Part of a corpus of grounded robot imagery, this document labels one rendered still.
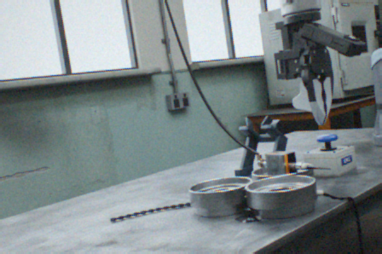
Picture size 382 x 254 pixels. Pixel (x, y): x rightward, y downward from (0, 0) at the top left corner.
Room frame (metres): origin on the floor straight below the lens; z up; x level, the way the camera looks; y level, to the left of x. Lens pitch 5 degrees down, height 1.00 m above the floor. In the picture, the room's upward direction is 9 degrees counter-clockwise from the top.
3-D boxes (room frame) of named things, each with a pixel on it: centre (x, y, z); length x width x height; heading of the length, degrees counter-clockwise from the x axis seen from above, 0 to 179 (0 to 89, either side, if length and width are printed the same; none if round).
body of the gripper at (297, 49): (0.94, -0.23, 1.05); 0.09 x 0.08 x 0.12; 44
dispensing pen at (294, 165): (0.79, -0.15, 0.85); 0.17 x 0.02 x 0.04; 32
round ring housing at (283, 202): (0.71, -0.11, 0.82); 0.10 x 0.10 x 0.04
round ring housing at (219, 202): (0.77, -0.03, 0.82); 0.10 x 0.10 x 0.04
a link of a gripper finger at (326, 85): (0.95, -0.24, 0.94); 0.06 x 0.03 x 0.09; 44
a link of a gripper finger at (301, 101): (0.93, -0.22, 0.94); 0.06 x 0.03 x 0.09; 44
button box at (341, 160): (0.93, -0.25, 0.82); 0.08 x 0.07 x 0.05; 134
